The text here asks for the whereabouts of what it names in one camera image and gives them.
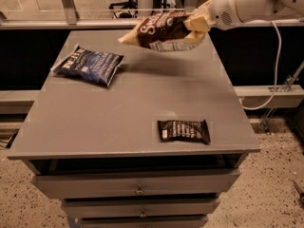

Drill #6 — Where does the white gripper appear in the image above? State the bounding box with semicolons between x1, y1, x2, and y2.
183;0;243;44

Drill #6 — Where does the brown Sea Salt chip bag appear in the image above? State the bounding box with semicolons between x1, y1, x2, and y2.
118;11;202;52

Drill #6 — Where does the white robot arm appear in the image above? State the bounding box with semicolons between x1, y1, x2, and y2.
183;0;304;44

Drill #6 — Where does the small black snack bag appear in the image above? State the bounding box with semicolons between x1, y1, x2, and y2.
158;120;211;144

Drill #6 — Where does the blue kettle chip bag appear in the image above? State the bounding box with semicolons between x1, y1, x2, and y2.
51;44;125;86

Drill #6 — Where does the black office chair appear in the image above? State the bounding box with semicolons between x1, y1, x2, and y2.
106;0;139;19

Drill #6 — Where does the grey metal railing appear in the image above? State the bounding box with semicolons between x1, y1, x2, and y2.
0;0;303;29

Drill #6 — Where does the grey drawer cabinet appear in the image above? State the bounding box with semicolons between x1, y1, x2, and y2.
7;28;262;228

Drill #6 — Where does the top grey drawer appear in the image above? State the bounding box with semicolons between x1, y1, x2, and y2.
32;169;240;199

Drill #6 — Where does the grey drawer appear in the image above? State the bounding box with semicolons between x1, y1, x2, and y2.
79;216;208;228
62;197;219;219
32;169;240;199

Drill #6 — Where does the bottom grey drawer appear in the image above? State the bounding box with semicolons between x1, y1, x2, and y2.
79;216;208;228

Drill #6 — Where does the middle grey drawer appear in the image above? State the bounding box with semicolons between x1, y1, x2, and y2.
62;197;219;219

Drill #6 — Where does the white cable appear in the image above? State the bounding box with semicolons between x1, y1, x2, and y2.
239;20;283;111

